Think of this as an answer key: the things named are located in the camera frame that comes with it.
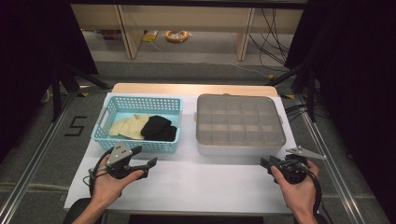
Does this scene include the aluminium floor rail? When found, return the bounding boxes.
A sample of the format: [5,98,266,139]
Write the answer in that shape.
[293,92,367,224]
[0,91,78,224]

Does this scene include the orange cable coil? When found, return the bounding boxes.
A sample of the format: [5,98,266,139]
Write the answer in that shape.
[164,29,190,44]

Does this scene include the pale yellow sock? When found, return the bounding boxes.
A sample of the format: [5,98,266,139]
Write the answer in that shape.
[108,117,130,137]
[117,114,155,140]

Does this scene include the person's right hand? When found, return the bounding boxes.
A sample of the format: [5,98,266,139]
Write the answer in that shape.
[270,160,320,217]

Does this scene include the light blue plastic basket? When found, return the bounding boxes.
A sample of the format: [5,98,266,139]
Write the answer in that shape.
[91,95,184,154]

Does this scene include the translucent box lid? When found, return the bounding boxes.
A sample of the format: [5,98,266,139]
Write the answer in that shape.
[195,92,287,147]

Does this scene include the white divided storage box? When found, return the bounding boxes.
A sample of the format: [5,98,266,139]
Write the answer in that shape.
[194,92,287,157]

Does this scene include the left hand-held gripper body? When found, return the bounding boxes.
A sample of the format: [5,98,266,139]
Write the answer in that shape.
[105,141,148,181]

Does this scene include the black chair armrest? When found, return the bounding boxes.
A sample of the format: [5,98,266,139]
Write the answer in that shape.
[63,198,108,224]

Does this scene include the black sock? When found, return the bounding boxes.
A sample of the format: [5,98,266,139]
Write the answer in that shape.
[140,115,172,138]
[146,124,177,143]

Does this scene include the beige wooden desk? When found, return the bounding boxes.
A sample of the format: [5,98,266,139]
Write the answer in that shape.
[69,3,304,62]

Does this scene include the yellow packet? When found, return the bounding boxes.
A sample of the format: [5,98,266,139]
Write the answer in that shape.
[142,30,160,43]

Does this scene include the short white cable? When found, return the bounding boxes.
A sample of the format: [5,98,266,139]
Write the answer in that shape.
[40,89,52,104]

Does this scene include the black floor cable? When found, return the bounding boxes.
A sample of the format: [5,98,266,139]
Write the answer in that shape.
[284,104,312,115]
[284,111,312,123]

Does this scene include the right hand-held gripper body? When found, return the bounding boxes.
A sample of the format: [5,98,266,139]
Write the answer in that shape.
[273,145,329,185]

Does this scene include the black tripod stand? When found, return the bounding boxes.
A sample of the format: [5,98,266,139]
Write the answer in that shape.
[50,63,111,123]
[265,63,317,123]

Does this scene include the dark brown box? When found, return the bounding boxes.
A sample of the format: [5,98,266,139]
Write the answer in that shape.
[101,29,121,40]

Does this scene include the tangled black cables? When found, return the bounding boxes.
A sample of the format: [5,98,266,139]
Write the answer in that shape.
[248,7,292,68]

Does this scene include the black curtain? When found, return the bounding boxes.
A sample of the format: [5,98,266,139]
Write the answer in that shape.
[284,0,396,216]
[0,0,99,162]

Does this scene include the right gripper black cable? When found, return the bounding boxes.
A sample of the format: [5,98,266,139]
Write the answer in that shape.
[298,161,325,224]

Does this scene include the person's left hand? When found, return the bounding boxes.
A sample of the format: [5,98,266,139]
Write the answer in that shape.
[91,169,145,207]

